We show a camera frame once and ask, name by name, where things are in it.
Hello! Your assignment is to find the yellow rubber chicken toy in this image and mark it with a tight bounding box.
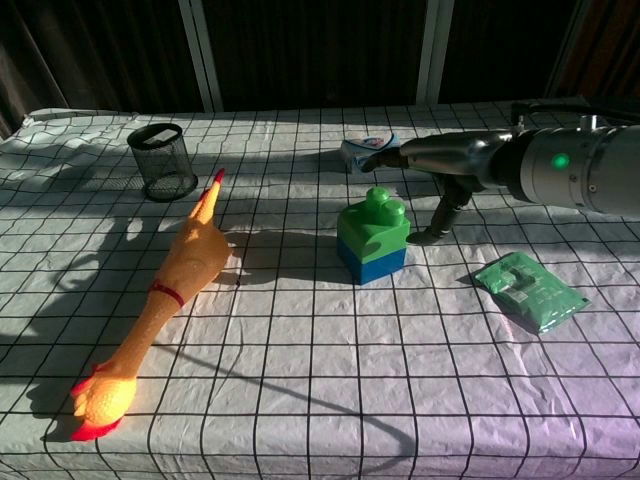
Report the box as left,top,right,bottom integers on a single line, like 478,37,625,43
69,168,237,442

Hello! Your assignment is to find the grey window frame post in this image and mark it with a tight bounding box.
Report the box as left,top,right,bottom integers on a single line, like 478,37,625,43
416,0,455,105
178,0,225,113

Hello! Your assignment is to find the black mesh pen holder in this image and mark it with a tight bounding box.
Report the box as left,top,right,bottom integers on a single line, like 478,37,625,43
126,123,199,203

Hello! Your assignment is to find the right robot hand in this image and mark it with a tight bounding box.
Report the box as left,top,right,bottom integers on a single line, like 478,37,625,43
360,130,517,246

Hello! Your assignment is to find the green plastic packet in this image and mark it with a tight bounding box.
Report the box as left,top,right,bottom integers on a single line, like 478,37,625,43
472,251,591,336

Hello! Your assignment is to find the green block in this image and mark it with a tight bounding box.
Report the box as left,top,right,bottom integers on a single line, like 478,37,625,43
337,186,412,264

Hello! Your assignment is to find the white blue snack packet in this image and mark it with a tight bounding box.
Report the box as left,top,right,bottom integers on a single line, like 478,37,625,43
341,132,403,175

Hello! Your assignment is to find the white black-grid tablecloth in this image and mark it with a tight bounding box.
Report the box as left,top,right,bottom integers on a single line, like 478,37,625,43
0,102,640,480

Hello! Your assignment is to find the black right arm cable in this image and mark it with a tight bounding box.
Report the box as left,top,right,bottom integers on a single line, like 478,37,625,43
510,99,604,132

